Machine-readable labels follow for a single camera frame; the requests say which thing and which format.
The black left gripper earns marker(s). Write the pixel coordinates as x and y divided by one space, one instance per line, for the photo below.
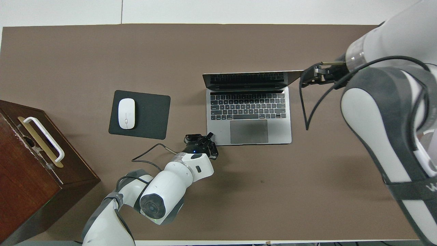
198 145

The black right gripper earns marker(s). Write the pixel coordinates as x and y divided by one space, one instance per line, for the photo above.
336 71

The silver Apple laptop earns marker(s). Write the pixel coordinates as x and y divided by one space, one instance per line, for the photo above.
252 131

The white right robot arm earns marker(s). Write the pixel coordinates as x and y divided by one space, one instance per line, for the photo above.
385 119

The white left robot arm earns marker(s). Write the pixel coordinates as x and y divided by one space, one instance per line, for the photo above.
170 184

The black mouse pad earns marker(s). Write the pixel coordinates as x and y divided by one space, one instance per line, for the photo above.
150 112

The white computer mouse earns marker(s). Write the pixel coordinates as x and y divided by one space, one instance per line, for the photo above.
126 113

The brown table mat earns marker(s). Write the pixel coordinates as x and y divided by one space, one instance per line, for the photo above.
218 44

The dark brown wooden box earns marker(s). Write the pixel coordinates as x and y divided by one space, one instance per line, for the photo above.
20 171

